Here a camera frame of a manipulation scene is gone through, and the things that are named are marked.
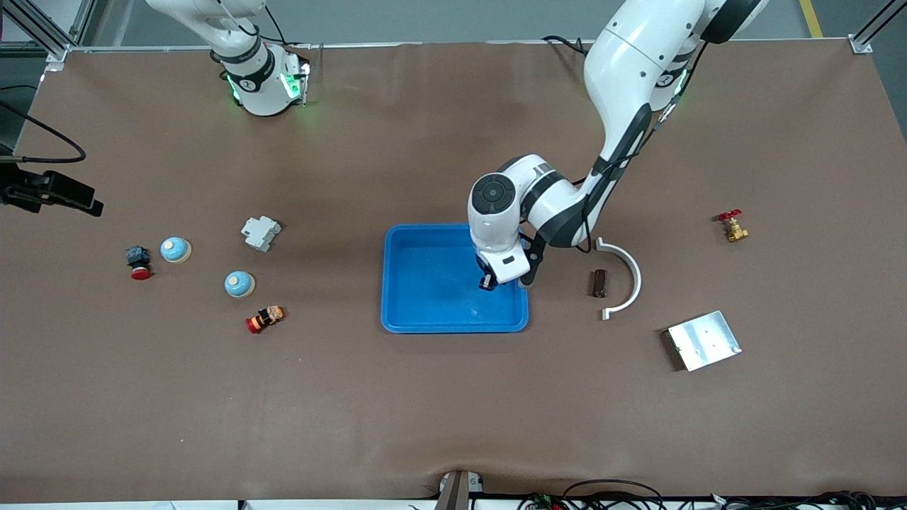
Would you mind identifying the blue plastic tray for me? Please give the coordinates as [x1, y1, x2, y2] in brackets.
[381, 223, 530, 334]

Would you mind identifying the red mushroom push button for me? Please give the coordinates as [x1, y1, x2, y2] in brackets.
[125, 245, 152, 281]

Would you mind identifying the brown table mat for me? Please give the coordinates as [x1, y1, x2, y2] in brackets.
[0, 39, 907, 505]

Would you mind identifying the white circuit breaker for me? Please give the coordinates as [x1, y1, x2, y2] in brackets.
[240, 215, 282, 253]

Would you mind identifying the square aluminium plate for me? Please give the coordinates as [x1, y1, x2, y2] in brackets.
[666, 310, 743, 373]

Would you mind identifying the red yellow emergency stop button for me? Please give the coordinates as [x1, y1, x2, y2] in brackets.
[245, 305, 286, 335]

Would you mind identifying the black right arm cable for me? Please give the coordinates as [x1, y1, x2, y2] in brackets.
[0, 99, 86, 165]

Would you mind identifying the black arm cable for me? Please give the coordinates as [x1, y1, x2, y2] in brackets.
[0, 99, 86, 165]
[574, 39, 709, 254]

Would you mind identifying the white curved bracket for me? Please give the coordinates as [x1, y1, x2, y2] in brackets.
[595, 237, 643, 321]

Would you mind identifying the aluminium frame profile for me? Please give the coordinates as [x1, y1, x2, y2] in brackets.
[0, 0, 72, 68]
[849, 0, 907, 55]

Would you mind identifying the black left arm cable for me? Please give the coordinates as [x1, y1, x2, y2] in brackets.
[574, 39, 709, 254]

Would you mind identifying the metal mounting post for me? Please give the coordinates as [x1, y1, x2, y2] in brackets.
[437, 470, 470, 510]

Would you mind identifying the black base cable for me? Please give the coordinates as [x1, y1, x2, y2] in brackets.
[542, 35, 592, 56]

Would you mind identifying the brass valve red handle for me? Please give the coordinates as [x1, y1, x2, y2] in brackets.
[717, 209, 750, 244]

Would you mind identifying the black cable bundle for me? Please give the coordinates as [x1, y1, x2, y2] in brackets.
[517, 480, 667, 510]
[709, 490, 879, 510]

